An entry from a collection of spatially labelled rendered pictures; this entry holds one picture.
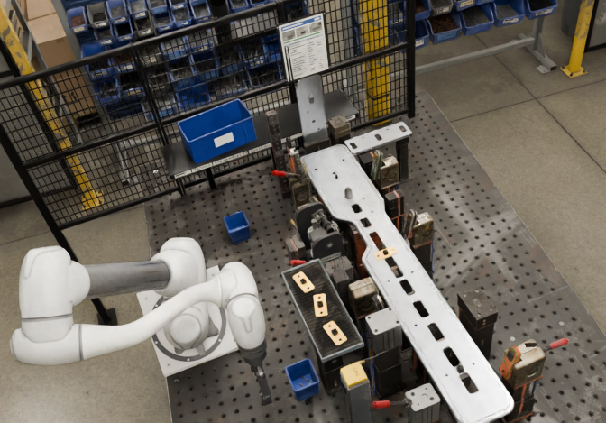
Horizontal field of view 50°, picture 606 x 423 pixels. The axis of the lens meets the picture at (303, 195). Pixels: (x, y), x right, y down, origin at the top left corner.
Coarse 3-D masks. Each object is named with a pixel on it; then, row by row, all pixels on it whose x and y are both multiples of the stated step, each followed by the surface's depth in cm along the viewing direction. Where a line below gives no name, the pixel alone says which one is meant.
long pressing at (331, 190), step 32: (320, 160) 282; (352, 160) 279; (320, 192) 267; (352, 224) 254; (384, 224) 251; (384, 288) 229; (416, 288) 227; (416, 320) 218; (448, 320) 216; (416, 352) 209; (480, 352) 207; (448, 384) 200; (480, 384) 199; (480, 416) 192
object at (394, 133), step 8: (384, 128) 292; (392, 128) 291; (408, 128) 290; (360, 136) 290; (368, 136) 289; (384, 136) 288; (392, 136) 287; (400, 136) 286; (408, 136) 287; (360, 144) 286; (368, 144) 285; (376, 144) 284; (384, 144) 285; (352, 152) 283; (360, 152) 283
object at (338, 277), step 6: (342, 270) 224; (336, 276) 223; (342, 276) 222; (336, 282) 221; (342, 282) 222; (348, 282) 223; (336, 288) 223; (342, 288) 224; (342, 294) 227; (348, 294) 228; (342, 300) 229; (348, 300) 230; (348, 306) 232; (348, 312) 235
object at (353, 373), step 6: (348, 366) 190; (354, 366) 190; (360, 366) 190; (342, 372) 189; (348, 372) 189; (354, 372) 189; (360, 372) 189; (348, 378) 188; (354, 378) 188; (360, 378) 187; (366, 378) 187; (348, 384) 186
